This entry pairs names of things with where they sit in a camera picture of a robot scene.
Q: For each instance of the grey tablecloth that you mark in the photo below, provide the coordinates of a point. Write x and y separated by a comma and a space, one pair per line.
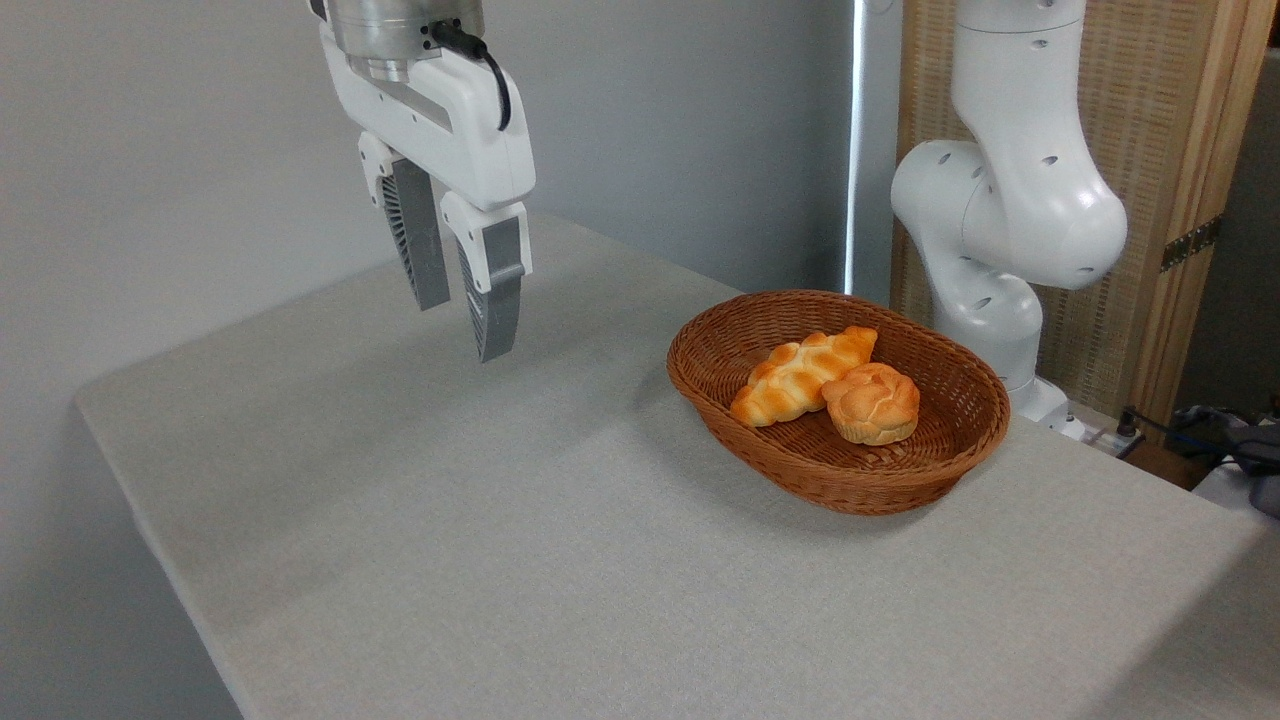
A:
450, 520

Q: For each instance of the white power strip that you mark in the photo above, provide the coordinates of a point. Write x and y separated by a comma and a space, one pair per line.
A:
1100, 438

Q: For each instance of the dark metal screen hinge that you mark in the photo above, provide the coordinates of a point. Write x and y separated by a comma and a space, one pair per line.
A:
1190, 243

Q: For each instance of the dark grey bag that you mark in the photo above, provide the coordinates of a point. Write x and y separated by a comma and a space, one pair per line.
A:
1255, 460

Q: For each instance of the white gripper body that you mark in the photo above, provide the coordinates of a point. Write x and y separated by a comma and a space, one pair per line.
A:
440, 125

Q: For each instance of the brown woven wicker basket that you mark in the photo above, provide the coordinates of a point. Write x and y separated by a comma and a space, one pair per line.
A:
900, 470

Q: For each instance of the wooden rattan folding screen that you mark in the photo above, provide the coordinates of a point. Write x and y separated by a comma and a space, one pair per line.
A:
1170, 120

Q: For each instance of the round knotted bread roll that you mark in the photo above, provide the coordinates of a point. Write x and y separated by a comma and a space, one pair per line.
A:
872, 405

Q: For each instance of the long braided bread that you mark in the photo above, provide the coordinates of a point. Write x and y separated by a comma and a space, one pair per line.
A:
790, 382

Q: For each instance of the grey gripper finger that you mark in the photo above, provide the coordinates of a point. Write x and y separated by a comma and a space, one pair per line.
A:
420, 240
497, 290

